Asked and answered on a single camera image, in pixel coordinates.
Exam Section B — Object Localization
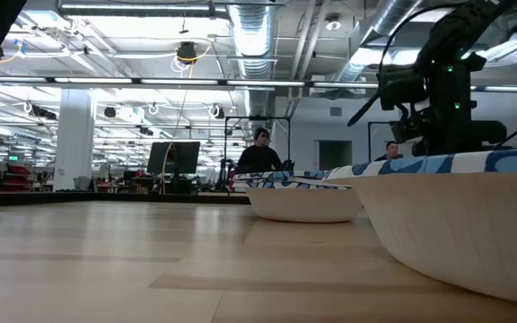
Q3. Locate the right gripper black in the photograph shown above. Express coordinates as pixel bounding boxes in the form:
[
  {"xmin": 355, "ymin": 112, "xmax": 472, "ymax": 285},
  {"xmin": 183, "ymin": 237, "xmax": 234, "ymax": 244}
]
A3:
[{"xmin": 390, "ymin": 89, "xmax": 507, "ymax": 157}]

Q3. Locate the blue patterned paper bowl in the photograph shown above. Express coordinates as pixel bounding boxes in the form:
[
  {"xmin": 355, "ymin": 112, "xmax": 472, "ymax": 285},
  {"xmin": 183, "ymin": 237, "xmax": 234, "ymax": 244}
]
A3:
[
  {"xmin": 245, "ymin": 181, "xmax": 364, "ymax": 224},
  {"xmin": 233, "ymin": 170, "xmax": 331, "ymax": 180},
  {"xmin": 325, "ymin": 149, "xmax": 517, "ymax": 310},
  {"xmin": 232, "ymin": 175, "xmax": 352, "ymax": 186},
  {"xmin": 235, "ymin": 179, "xmax": 354, "ymax": 190}
]

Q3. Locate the person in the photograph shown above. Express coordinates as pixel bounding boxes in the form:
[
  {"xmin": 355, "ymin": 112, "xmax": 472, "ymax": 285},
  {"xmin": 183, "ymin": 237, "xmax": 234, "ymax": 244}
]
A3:
[
  {"xmin": 374, "ymin": 140, "xmax": 404, "ymax": 162},
  {"xmin": 235, "ymin": 127, "xmax": 286, "ymax": 175}
]

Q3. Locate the black ceiling mounted device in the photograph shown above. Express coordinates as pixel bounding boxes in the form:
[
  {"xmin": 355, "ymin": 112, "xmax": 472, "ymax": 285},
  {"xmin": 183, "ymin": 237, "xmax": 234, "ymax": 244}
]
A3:
[{"xmin": 176, "ymin": 40, "xmax": 198, "ymax": 64}]

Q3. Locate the black background monitor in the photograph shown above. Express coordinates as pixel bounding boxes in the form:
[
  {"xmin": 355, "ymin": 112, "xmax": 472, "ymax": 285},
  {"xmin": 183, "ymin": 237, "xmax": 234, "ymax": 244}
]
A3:
[{"xmin": 145, "ymin": 141, "xmax": 202, "ymax": 195}]

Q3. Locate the overhead LED light bar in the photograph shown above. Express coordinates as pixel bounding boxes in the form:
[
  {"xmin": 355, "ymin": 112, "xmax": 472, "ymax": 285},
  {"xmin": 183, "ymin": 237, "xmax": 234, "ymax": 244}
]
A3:
[{"xmin": 0, "ymin": 75, "xmax": 517, "ymax": 93}]

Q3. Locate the white structural column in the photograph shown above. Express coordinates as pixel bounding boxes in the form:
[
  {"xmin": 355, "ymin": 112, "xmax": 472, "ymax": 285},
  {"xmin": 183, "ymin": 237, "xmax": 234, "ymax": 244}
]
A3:
[{"xmin": 53, "ymin": 88, "xmax": 97, "ymax": 193}]

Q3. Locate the red storage rack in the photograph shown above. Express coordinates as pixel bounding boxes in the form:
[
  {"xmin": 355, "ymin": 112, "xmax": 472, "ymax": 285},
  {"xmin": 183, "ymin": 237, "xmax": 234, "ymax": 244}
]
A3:
[{"xmin": 0, "ymin": 163, "xmax": 33, "ymax": 192}]

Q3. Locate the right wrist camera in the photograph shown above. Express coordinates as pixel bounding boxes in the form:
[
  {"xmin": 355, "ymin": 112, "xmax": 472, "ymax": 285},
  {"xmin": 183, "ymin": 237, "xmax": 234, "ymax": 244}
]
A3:
[{"xmin": 378, "ymin": 65, "xmax": 428, "ymax": 111}]

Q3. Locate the slanted silver spiral duct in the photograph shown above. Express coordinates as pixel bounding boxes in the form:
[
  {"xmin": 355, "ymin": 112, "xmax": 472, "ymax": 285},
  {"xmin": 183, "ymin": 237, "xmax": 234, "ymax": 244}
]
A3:
[{"xmin": 329, "ymin": 0, "xmax": 425, "ymax": 91}]

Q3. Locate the large silver spiral duct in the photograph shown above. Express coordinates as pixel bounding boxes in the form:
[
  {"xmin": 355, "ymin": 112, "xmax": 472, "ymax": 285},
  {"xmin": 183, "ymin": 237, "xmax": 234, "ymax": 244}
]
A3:
[{"xmin": 226, "ymin": 0, "xmax": 278, "ymax": 118}]

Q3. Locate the black aluminium rig frame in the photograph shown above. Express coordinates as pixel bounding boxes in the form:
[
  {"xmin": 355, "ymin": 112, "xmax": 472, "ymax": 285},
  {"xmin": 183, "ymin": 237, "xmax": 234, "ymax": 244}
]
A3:
[{"xmin": 0, "ymin": 191, "xmax": 253, "ymax": 208}]

